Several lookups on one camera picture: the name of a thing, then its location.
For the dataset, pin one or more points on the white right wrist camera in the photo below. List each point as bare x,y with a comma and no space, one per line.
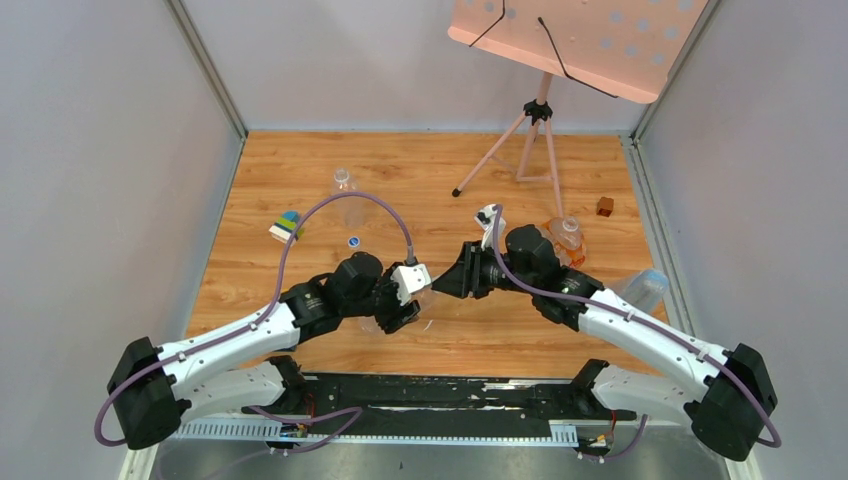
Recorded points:
492,225

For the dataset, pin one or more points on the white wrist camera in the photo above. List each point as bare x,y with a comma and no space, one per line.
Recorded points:
410,280
492,225

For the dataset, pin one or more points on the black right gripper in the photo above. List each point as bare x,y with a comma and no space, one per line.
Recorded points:
465,280

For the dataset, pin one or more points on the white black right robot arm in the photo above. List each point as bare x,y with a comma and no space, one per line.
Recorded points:
656,344

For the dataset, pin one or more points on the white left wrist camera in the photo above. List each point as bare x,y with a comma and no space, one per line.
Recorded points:
410,280

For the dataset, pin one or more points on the stacked toy building blocks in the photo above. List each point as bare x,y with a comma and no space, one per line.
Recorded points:
285,227

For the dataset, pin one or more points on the small brown cube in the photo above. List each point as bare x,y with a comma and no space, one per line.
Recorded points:
605,206

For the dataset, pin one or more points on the black metal base rail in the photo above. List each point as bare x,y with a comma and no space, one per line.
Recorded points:
421,406

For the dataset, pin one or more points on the orange label plastic bottle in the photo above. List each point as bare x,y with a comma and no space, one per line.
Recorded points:
567,239

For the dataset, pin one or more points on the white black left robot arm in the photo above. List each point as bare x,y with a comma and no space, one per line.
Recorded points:
218,358

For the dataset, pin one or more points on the pink music stand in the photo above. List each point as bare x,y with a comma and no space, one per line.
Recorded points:
621,49

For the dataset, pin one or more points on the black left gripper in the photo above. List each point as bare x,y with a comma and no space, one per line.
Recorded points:
391,302

